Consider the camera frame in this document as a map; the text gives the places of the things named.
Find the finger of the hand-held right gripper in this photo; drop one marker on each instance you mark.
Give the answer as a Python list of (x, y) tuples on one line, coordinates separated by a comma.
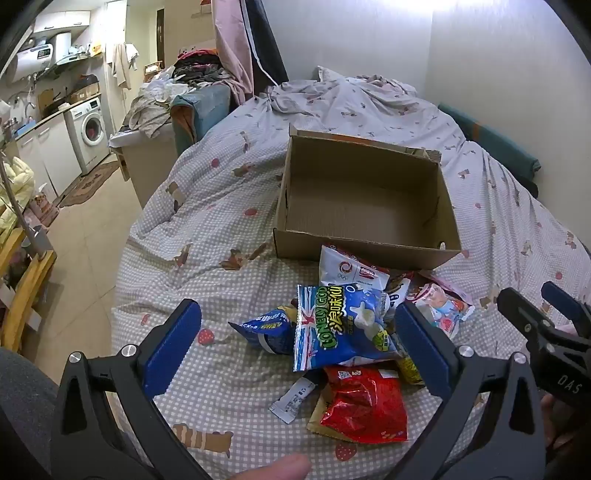
[(524, 309), (565, 300)]

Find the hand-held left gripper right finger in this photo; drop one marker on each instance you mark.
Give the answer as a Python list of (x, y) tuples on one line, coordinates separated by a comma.
[(422, 350)]

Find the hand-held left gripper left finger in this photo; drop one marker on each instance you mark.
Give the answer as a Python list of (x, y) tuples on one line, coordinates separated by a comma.
[(171, 350)]

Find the yellow snack packet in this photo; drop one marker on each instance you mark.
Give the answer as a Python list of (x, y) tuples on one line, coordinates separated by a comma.
[(408, 370)]

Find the pink cartoon snack packet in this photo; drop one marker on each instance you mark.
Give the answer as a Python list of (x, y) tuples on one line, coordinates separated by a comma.
[(438, 308)]

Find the red snack packet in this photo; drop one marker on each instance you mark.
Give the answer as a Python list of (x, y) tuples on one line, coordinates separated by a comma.
[(364, 401)]

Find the dark blue snack packet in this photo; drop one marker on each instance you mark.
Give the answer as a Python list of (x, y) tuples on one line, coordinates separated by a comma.
[(272, 332)]

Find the cardboard box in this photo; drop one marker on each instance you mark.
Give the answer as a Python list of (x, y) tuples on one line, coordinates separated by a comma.
[(360, 198)]

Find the person's right hand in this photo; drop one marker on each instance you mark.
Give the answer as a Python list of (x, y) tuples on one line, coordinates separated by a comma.
[(549, 415)]

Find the person's left hand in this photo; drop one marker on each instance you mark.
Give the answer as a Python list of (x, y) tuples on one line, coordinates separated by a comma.
[(272, 468)]

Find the white snack packet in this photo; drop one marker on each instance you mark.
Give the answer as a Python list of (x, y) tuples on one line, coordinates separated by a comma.
[(341, 267)]

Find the tan orange snack packet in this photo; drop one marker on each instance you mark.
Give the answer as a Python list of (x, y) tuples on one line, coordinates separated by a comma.
[(318, 417)]

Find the white blue sachet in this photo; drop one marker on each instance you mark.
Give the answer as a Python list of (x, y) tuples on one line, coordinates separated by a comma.
[(293, 399)]

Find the checked printed blanket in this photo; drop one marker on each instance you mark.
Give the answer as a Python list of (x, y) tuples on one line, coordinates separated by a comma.
[(217, 221)]

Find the wooden chair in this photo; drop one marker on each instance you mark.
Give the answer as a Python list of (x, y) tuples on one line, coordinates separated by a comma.
[(27, 286)]

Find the person's grey trouser leg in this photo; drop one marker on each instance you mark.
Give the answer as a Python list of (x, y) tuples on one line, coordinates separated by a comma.
[(25, 415)]

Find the teal mattress edge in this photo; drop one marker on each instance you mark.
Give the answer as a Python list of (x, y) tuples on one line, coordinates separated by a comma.
[(494, 138)]

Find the brown doormat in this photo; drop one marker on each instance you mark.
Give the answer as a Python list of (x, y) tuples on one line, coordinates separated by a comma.
[(90, 184)]

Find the white storage box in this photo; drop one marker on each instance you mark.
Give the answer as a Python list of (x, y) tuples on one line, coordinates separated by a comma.
[(147, 161)]

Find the yellow padded jacket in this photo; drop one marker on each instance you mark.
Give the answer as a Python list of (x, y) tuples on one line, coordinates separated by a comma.
[(14, 194)]

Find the white kitchen cabinet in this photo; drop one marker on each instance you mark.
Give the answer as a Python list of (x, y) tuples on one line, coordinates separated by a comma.
[(51, 157)]

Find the white washing machine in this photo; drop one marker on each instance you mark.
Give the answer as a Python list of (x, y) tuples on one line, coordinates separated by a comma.
[(90, 129)]

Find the grey white cloth pile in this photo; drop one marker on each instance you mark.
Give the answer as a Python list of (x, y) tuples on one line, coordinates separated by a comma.
[(152, 106)]

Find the pile of dark clothes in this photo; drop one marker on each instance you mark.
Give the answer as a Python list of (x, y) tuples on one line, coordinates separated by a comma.
[(203, 67)]

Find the hanging white towel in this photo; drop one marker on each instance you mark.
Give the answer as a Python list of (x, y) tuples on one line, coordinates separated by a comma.
[(121, 62)]

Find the hanging pink cloth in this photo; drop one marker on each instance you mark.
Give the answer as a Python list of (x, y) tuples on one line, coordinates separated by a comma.
[(233, 50)]

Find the white water heater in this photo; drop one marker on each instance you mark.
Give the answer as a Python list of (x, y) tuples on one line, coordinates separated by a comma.
[(34, 60)]

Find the hanging dark garment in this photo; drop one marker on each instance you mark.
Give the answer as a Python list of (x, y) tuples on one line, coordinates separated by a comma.
[(265, 41)]

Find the white wall cabinet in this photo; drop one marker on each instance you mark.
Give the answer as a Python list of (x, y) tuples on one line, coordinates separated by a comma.
[(69, 21)]

